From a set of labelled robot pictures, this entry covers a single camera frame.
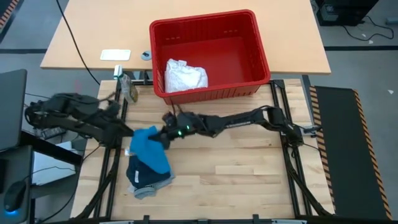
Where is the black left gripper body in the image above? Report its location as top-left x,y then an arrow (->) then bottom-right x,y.
99,119 -> 128,147

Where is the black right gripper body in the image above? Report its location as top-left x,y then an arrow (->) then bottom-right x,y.
169,113 -> 205,139

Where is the bright blue garment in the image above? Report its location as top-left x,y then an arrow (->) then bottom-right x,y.
129,126 -> 172,175

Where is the dark navy garment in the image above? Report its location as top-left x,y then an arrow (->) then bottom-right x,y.
126,154 -> 174,190

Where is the white garment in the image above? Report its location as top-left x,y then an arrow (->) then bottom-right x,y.
164,58 -> 209,93

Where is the red plastic bin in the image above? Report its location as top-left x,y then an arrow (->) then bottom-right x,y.
149,9 -> 272,106

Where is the spray cleaner bottle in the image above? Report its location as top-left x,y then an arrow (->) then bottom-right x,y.
113,64 -> 139,104

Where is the black power adapter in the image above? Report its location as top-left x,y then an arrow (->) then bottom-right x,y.
40,126 -> 67,140

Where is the white rectangular plate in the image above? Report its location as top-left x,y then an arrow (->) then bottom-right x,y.
99,49 -> 132,62

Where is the black side desk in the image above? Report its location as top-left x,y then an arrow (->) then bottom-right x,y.
0,130 -> 84,224

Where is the grey laptop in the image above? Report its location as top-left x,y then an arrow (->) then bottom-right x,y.
0,68 -> 28,152

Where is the black computer mouse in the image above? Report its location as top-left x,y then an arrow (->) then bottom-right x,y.
2,180 -> 27,214

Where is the beige desk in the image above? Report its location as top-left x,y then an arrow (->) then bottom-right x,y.
40,0 -> 332,75

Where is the black hazard striped mat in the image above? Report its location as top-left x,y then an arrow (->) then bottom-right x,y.
309,85 -> 394,220
0,0 -> 20,28

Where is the black equipment case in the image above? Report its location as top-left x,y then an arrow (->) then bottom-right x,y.
315,0 -> 380,27

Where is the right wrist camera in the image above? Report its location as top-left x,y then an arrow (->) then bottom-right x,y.
162,111 -> 177,126

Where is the black metal table frame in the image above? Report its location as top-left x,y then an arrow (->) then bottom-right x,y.
71,79 -> 335,224

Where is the long black cable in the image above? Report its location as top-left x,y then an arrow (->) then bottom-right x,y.
55,0 -> 101,85

